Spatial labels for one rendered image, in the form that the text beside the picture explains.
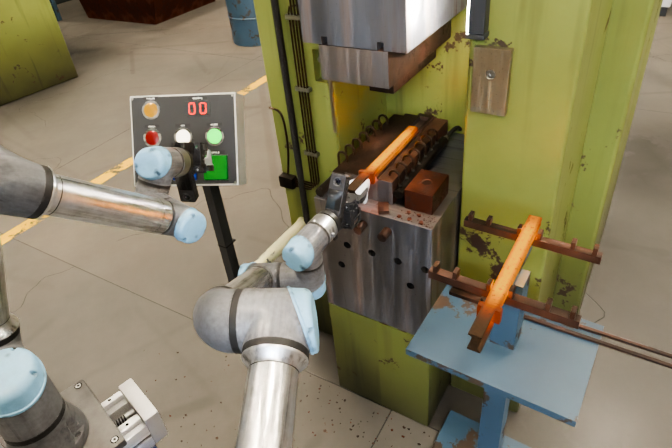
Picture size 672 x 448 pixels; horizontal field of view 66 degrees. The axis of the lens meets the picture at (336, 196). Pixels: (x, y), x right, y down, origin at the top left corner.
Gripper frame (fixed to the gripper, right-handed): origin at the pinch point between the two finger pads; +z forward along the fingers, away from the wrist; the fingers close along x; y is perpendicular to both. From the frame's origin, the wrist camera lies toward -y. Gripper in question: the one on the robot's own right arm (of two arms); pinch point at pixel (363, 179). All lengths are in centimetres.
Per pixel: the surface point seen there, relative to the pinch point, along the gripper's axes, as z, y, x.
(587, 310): 80, 100, 62
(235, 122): -4.0, -12.2, -40.9
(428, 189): 5.2, 2.0, 17.4
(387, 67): 2.7, -32.6, 7.4
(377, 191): 2.7, 5.1, 2.8
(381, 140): 23.9, 1.1, -6.6
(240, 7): 324, 58, -331
